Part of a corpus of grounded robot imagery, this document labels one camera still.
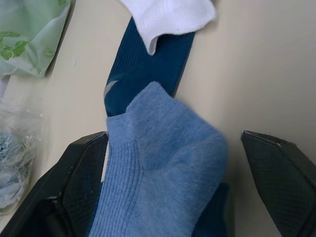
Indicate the green plastic wrapped package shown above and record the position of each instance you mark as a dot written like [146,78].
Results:
[27,37]

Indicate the dark blue sock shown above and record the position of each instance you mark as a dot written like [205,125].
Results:
[148,71]

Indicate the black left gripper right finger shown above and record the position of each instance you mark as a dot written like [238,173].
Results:
[284,185]

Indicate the blue flower bouquet clear wrap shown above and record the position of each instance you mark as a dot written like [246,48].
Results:
[12,153]

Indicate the light blue sock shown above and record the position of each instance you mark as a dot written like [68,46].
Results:
[158,153]

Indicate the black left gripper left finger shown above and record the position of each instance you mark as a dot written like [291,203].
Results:
[61,187]

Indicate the white sock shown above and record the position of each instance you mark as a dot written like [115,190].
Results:
[172,17]

